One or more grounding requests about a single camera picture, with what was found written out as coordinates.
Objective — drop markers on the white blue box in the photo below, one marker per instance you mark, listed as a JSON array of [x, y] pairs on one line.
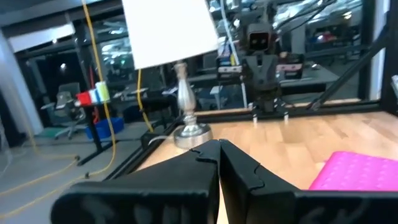
[[94, 96]]

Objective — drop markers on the grey office chair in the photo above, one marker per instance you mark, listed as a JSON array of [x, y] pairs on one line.
[[66, 105]]

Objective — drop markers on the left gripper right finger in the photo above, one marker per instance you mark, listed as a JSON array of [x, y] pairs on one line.
[[273, 208]]

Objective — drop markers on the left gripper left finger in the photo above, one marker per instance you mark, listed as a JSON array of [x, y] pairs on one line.
[[149, 202]]

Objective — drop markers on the pink plastic box lid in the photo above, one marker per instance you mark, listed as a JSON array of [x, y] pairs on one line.
[[357, 172]]

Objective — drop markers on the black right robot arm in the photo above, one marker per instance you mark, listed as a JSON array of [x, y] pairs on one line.
[[269, 99]]

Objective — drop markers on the black side table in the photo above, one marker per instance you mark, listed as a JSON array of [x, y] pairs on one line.
[[93, 130]]

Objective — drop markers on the black aluminium table frame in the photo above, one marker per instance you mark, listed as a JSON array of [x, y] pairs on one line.
[[342, 107]]

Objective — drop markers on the silver lamp white shade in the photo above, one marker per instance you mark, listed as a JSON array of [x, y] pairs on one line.
[[171, 31]]

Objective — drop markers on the blue plastic bin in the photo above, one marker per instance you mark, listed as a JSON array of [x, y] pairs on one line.
[[105, 127]]

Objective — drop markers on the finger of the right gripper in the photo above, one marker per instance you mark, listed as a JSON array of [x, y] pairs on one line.
[[269, 76], [252, 76]]

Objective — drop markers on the red box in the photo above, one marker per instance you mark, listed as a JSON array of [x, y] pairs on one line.
[[84, 99]]

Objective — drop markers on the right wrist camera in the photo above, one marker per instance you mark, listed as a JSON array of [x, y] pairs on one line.
[[259, 35]]

